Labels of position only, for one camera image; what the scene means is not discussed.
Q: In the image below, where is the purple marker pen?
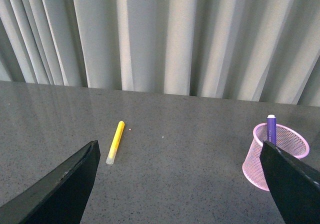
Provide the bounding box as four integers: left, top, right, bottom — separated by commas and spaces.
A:
267, 114, 277, 145

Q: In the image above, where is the grey pleated curtain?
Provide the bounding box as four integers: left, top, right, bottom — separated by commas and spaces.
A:
0, 0, 320, 106

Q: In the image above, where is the yellow marker pen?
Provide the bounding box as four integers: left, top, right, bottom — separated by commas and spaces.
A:
105, 120, 125, 165

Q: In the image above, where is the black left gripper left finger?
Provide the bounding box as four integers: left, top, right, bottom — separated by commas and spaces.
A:
0, 140, 101, 224

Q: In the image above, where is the pink mesh pen cup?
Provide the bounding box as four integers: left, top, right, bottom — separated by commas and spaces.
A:
242, 123, 310, 192

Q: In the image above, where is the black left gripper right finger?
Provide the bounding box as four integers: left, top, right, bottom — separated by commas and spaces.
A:
259, 141, 320, 224

